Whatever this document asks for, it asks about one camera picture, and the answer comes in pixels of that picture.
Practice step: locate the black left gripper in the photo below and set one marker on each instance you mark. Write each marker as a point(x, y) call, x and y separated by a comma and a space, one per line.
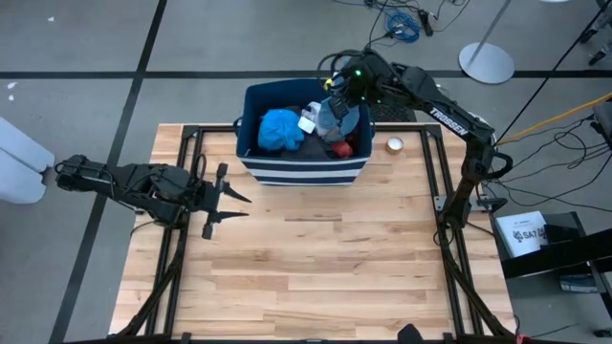
point(212, 198)

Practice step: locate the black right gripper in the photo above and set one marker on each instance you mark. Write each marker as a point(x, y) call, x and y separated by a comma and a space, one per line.
point(363, 79)

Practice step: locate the light blue sock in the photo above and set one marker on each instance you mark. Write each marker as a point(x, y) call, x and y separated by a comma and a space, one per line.
point(334, 122)

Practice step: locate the white sock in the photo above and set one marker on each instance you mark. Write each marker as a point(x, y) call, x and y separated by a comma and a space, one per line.
point(313, 109)

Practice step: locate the coral red sock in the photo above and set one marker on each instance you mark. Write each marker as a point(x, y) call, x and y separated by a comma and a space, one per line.
point(342, 149)

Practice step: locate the dark grey trousers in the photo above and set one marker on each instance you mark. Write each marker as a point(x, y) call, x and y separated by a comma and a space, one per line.
point(311, 149)

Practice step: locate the turquoise shirt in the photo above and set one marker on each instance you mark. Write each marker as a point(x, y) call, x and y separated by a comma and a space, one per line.
point(279, 129)

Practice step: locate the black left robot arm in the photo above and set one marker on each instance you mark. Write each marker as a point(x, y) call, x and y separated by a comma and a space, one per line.
point(134, 186)

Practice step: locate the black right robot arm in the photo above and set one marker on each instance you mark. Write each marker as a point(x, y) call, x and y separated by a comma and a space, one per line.
point(444, 119)

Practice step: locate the small tape roll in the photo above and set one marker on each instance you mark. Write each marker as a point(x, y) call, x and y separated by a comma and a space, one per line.
point(394, 144)

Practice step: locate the navy white striped fabric basket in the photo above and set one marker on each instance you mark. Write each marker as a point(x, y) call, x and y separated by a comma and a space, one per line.
point(301, 173)

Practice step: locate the black power strip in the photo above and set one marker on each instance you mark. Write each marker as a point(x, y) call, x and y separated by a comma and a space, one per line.
point(425, 23)

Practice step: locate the grey round-base floor stand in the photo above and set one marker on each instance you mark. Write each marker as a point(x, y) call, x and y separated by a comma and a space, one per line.
point(485, 62)

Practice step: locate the white printed box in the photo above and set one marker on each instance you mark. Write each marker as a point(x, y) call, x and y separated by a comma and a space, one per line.
point(518, 234)

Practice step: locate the white rounded foam block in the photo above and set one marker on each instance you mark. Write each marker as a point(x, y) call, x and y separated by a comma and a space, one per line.
point(19, 162)

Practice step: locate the black cart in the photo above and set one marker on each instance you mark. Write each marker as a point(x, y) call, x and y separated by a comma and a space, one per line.
point(564, 255)

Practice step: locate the black table frame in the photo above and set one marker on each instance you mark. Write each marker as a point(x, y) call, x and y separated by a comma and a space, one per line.
point(190, 132)

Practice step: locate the black table-level camera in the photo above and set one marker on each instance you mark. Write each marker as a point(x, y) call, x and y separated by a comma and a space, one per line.
point(410, 334)

